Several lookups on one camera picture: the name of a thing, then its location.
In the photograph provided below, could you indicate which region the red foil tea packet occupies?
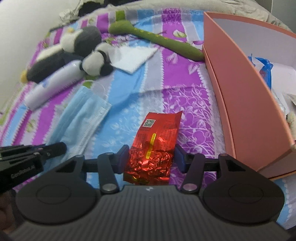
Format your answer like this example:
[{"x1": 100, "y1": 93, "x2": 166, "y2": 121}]
[{"x1": 123, "y1": 111, "x2": 182, "y2": 185}]

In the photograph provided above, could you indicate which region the light blue face mask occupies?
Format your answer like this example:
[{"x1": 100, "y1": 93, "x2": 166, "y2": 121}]
[{"x1": 43, "y1": 86, "x2": 112, "y2": 172}]

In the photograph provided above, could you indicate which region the blue tissue pack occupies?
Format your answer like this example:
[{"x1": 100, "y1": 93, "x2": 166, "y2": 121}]
[{"x1": 248, "y1": 54, "x2": 273, "y2": 90}]

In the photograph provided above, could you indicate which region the person's left hand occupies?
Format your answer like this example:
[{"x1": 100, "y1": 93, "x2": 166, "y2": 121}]
[{"x1": 0, "y1": 190, "x2": 19, "y2": 234}]

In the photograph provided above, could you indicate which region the pink cardboard box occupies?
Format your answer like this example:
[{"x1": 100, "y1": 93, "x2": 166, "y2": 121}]
[{"x1": 203, "y1": 12, "x2": 295, "y2": 179}]

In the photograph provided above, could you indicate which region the striped colourful bed sheet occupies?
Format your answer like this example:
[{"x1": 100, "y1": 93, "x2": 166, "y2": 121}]
[{"x1": 0, "y1": 7, "x2": 296, "y2": 231}]

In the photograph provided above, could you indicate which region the white cylindrical bottle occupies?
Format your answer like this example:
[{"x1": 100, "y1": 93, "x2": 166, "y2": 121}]
[{"x1": 24, "y1": 60, "x2": 85, "y2": 110}]

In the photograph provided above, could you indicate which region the small panda plush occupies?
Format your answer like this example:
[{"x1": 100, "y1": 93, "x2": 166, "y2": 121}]
[{"x1": 79, "y1": 42, "x2": 114, "y2": 77}]

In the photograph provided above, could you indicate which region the white folded cloth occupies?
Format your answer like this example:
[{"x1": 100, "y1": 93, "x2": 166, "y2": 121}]
[{"x1": 109, "y1": 46, "x2": 158, "y2": 74}]

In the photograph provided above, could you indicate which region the grey white penguin plush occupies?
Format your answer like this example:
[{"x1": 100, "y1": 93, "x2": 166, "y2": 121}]
[{"x1": 21, "y1": 26, "x2": 102, "y2": 84}]

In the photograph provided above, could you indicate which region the green plush stick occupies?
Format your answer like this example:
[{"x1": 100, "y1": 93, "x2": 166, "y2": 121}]
[{"x1": 108, "y1": 20, "x2": 205, "y2": 62}]

